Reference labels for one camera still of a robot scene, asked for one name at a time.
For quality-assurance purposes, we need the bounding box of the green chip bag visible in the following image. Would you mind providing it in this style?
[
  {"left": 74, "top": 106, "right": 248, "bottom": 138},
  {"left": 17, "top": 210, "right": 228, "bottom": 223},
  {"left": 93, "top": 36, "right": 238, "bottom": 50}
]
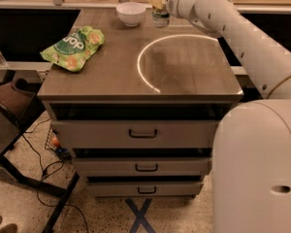
[{"left": 41, "top": 26, "right": 105, "bottom": 72}]

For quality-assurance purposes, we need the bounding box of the drawer with handle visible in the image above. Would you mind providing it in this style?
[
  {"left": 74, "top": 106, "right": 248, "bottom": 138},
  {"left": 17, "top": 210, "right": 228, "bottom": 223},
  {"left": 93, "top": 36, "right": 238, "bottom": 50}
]
[
  {"left": 87, "top": 182, "right": 203, "bottom": 197},
  {"left": 73, "top": 157, "right": 211, "bottom": 177},
  {"left": 51, "top": 120, "right": 216, "bottom": 149}
]

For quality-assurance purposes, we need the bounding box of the black cable left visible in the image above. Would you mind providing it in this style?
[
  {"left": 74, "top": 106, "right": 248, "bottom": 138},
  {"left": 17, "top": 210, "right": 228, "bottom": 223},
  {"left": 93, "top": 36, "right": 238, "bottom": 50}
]
[{"left": 21, "top": 117, "right": 89, "bottom": 233}]

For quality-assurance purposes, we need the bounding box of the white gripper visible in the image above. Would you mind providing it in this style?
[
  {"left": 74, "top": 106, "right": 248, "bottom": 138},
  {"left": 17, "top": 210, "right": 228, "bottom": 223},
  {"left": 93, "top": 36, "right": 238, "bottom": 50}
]
[{"left": 147, "top": 0, "right": 192, "bottom": 17}]

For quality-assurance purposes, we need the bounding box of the middle drawer with handle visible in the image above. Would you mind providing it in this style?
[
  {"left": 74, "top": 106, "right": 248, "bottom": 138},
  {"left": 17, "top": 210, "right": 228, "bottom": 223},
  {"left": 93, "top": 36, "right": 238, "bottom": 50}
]
[{"left": 73, "top": 157, "right": 211, "bottom": 177}]

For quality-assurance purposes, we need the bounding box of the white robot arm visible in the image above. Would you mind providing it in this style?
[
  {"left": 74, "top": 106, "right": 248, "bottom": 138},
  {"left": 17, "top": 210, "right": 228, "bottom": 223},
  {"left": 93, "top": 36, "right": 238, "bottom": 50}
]
[{"left": 148, "top": 0, "right": 291, "bottom": 233}]

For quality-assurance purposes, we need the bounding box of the grey drawer cabinet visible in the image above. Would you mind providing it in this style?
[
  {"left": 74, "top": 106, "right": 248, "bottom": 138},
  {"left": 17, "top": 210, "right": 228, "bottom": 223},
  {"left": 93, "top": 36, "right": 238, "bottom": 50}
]
[{"left": 39, "top": 9, "right": 243, "bottom": 184}]

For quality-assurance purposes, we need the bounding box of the top drawer with handle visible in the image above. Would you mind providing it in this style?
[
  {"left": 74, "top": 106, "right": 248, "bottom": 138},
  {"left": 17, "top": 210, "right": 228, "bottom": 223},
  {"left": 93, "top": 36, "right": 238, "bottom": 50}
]
[{"left": 51, "top": 120, "right": 216, "bottom": 149}]

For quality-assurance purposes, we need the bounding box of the wire basket with balls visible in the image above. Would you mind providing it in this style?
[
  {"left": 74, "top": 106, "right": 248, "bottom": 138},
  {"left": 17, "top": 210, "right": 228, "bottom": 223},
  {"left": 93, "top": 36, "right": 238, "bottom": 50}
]
[{"left": 45, "top": 128, "right": 71, "bottom": 160}]

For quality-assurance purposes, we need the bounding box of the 7up soda can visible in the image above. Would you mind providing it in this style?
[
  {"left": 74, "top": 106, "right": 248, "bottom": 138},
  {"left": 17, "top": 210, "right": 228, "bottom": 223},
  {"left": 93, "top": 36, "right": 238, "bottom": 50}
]
[{"left": 152, "top": 3, "right": 170, "bottom": 28}]

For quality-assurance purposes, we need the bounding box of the white ceramic bowl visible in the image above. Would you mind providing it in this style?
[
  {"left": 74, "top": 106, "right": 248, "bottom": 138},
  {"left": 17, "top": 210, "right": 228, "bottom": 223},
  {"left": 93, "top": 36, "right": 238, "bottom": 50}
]
[{"left": 115, "top": 2, "right": 146, "bottom": 27}]

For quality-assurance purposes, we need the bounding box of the bottom drawer with handle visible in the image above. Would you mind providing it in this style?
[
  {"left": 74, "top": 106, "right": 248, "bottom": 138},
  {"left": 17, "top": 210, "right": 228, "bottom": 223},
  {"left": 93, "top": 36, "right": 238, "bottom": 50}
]
[{"left": 87, "top": 182, "right": 203, "bottom": 197}]

